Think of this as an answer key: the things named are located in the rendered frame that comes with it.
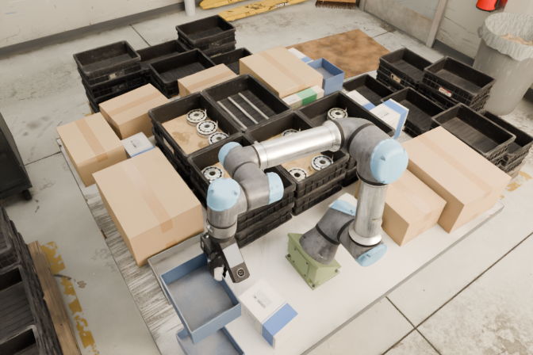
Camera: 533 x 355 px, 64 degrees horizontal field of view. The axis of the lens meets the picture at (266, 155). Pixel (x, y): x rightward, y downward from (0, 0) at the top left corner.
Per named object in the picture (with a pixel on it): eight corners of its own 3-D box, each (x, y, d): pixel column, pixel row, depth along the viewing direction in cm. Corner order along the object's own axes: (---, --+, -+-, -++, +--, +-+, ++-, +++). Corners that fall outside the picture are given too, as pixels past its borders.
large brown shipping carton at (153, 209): (205, 233, 183) (201, 203, 169) (139, 268, 170) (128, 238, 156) (163, 177, 206) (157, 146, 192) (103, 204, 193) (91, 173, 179)
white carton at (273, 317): (299, 327, 154) (301, 316, 148) (274, 349, 148) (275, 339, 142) (262, 289, 164) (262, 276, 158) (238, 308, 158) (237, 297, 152)
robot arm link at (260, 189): (265, 157, 112) (228, 168, 107) (287, 182, 104) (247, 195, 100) (263, 180, 117) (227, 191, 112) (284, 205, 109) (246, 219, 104)
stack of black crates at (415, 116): (439, 152, 304) (454, 115, 280) (410, 169, 291) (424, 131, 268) (397, 122, 327) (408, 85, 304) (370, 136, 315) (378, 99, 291)
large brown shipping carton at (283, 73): (319, 104, 250) (323, 75, 236) (278, 122, 238) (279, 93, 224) (279, 73, 274) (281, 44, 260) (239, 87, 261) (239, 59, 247)
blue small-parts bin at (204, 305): (242, 314, 119) (241, 303, 114) (193, 345, 113) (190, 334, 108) (208, 262, 130) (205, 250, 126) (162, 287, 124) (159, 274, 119)
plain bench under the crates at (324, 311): (455, 282, 246) (505, 205, 197) (212, 475, 179) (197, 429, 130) (290, 131, 339) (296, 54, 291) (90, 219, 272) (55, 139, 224)
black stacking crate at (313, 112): (391, 149, 207) (396, 131, 199) (347, 173, 194) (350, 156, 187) (335, 108, 230) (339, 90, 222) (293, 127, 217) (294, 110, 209)
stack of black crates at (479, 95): (477, 131, 321) (501, 81, 289) (448, 148, 307) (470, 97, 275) (432, 103, 346) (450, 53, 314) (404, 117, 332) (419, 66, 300)
